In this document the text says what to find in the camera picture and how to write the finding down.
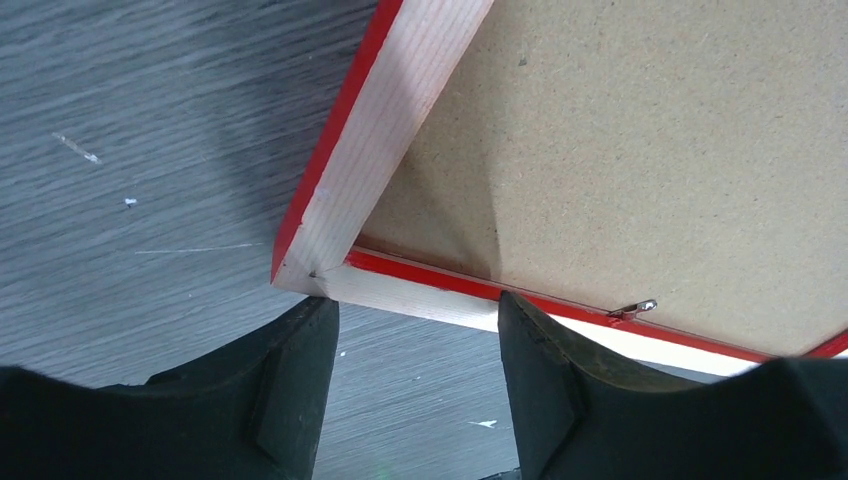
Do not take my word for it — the red picture frame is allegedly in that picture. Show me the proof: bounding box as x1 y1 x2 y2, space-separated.
271 1 847 375

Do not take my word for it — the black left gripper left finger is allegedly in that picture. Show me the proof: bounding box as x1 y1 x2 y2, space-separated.
1 297 340 479

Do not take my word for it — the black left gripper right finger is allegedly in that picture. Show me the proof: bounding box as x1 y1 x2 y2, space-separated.
498 292 847 479

